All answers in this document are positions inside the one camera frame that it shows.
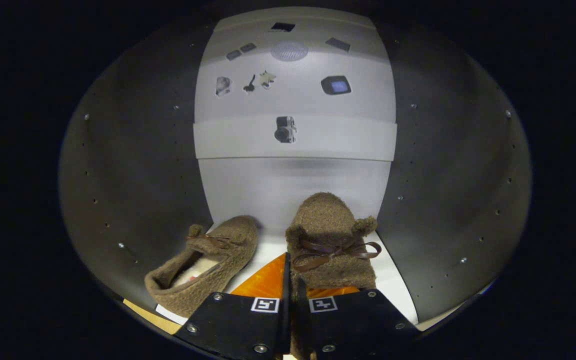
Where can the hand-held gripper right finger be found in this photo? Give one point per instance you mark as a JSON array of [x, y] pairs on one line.
[[358, 325]]

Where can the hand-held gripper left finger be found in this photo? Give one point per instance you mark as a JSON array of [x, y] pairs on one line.
[[286, 310]]

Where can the brown fuzzy shoe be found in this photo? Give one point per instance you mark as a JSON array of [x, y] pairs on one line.
[[328, 225], [228, 245]]

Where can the grey shoe cabinet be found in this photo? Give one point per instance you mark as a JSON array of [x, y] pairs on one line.
[[118, 175]]

